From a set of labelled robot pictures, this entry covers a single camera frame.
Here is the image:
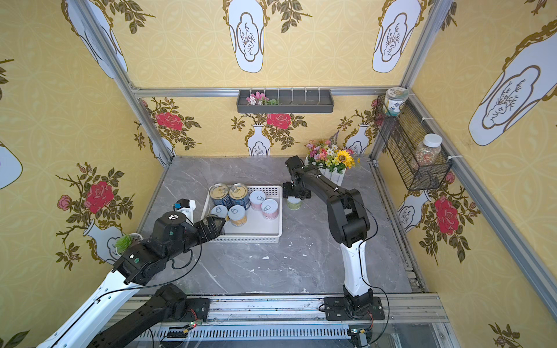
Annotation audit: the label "black wire wall basket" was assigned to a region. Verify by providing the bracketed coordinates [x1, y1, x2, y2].
[370, 95, 453, 191]

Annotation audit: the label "pink flowers on shelf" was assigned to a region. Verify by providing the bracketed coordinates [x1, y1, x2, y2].
[246, 91, 279, 106]

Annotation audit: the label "blue tin can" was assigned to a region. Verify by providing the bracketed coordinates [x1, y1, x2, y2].
[229, 184, 250, 210]
[209, 184, 232, 208]

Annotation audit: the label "yellow label white-lid can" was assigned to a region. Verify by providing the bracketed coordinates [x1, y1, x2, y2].
[210, 205, 229, 220]

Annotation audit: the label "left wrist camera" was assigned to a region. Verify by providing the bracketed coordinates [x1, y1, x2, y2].
[173, 199, 196, 223]

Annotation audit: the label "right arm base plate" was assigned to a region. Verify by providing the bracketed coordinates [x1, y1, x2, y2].
[318, 297, 386, 321]

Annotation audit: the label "small potted green plant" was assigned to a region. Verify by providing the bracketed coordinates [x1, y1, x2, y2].
[115, 233, 143, 255]

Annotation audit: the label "glass jar green label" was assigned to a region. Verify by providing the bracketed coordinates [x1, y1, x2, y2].
[383, 87, 409, 116]

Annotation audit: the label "grey wall shelf tray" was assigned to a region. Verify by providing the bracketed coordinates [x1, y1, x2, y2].
[236, 87, 335, 114]

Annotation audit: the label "orange label white-lid can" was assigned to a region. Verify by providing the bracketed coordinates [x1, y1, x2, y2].
[228, 205, 247, 227]

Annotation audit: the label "plastic jar white lid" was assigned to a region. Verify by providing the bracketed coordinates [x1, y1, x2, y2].
[412, 133, 442, 170]

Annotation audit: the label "pink label white-lid can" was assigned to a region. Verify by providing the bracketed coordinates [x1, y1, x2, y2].
[261, 199, 279, 220]

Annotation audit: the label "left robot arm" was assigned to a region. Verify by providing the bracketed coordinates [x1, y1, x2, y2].
[40, 211, 226, 347]

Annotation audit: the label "white perforated plastic basket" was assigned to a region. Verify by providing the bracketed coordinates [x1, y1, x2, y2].
[202, 184, 283, 244]

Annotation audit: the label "green label white-lid can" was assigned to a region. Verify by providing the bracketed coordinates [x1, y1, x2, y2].
[287, 197, 302, 210]

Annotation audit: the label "flower box white fence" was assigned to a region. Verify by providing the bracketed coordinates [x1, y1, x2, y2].
[305, 140, 356, 186]

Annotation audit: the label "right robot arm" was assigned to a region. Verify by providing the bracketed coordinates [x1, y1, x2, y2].
[283, 156, 374, 311]

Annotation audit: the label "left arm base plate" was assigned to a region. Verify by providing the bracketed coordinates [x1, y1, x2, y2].
[183, 297, 210, 322]

